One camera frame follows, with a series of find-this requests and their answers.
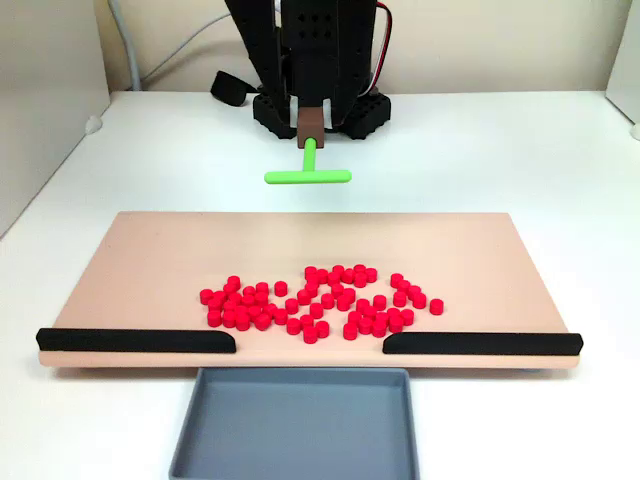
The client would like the black strap piece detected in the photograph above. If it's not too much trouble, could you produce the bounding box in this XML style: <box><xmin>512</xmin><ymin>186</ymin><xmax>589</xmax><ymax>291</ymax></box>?
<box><xmin>209</xmin><ymin>69</ymin><xmax>250</xmax><ymax>107</ymax></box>

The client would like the red white black servo cable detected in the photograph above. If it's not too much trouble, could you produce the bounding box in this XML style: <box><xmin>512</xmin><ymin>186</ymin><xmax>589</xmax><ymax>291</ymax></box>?
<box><xmin>370</xmin><ymin>2</ymin><xmax>394</xmax><ymax>97</ymax></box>

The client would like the green T pusher brown block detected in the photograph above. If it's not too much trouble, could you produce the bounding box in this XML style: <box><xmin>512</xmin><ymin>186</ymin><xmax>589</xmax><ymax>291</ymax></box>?
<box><xmin>263</xmin><ymin>107</ymin><xmax>353</xmax><ymax>187</ymax></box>

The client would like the beige flat board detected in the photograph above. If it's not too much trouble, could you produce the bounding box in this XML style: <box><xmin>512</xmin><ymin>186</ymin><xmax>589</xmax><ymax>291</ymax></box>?
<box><xmin>37</xmin><ymin>210</ymin><xmax>581</xmax><ymax>372</ymax></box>

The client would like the thick grey cable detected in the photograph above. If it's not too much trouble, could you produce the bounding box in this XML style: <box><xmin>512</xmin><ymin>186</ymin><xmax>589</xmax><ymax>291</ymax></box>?
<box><xmin>107</xmin><ymin>0</ymin><xmax>144</xmax><ymax>92</ymax></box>

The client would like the grey rectangular tray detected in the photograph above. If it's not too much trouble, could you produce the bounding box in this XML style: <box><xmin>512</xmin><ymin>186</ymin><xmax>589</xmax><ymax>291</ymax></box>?
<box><xmin>168</xmin><ymin>366</ymin><xmax>421</xmax><ymax>480</ymax></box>

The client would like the black foam edge strip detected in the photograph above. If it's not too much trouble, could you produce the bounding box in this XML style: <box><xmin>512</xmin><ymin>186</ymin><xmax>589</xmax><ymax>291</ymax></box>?
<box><xmin>382</xmin><ymin>331</ymin><xmax>584</xmax><ymax>356</ymax></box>
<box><xmin>35</xmin><ymin>327</ymin><xmax>237</xmax><ymax>355</ymax></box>

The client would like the thin grey cable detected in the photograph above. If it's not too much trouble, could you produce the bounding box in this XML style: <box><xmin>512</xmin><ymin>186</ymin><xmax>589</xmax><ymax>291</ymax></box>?
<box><xmin>142</xmin><ymin>10</ymin><xmax>234</xmax><ymax>84</ymax></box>

